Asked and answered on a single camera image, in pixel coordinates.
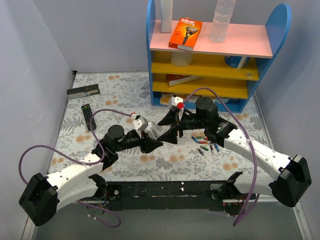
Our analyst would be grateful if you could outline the white remote control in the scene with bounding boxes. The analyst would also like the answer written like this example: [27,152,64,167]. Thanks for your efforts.
[144,122,159,140]

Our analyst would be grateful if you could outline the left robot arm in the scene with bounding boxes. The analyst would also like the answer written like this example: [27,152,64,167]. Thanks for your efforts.
[18,125,163,227]

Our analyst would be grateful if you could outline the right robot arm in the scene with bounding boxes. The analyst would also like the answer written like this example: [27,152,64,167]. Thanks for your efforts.
[158,97,312,208]

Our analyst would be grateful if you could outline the black remote control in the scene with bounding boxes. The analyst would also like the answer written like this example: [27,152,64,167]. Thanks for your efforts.
[81,104,97,131]

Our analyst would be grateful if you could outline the blue battery right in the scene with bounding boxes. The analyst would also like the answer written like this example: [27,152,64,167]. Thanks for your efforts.
[214,143,220,152]

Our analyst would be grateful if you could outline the red white book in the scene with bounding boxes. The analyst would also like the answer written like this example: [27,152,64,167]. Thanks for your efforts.
[165,74,202,87]

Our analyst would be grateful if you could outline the floral table cloth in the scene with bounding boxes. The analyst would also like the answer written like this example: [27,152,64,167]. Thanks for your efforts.
[48,72,254,181]

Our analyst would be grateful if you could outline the white cylinder roll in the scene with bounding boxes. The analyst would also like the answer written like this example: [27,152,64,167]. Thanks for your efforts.
[170,52,193,68]

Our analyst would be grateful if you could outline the blue yellow pink shelf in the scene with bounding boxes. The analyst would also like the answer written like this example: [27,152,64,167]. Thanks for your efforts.
[146,0,292,113]

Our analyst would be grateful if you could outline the black rectangular box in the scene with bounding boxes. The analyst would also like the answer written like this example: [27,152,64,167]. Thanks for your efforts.
[66,84,101,100]

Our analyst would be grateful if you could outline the blue white cup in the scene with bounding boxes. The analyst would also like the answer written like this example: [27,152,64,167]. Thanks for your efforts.
[224,55,250,69]

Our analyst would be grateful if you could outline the orange razor box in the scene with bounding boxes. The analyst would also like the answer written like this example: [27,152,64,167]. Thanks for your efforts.
[168,17,203,52]

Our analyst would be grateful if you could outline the white tall bottle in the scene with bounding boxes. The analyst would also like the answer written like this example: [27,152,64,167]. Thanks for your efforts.
[160,0,173,34]

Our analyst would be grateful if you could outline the clear plastic water bottle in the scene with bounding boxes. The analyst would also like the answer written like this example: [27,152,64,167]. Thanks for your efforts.
[209,0,236,43]

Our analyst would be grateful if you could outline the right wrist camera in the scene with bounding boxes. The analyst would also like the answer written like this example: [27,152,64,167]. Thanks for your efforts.
[168,96,185,111]

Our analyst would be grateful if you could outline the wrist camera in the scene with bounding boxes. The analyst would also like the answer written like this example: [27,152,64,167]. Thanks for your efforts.
[132,115,148,133]
[168,96,185,111]

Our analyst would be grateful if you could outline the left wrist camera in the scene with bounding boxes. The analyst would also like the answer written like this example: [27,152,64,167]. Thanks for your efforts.
[132,115,148,133]

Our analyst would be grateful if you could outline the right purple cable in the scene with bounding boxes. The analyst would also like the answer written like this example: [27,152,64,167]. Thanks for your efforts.
[182,86,261,227]

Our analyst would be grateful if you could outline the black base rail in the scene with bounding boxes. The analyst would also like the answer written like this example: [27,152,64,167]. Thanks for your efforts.
[77,181,247,212]

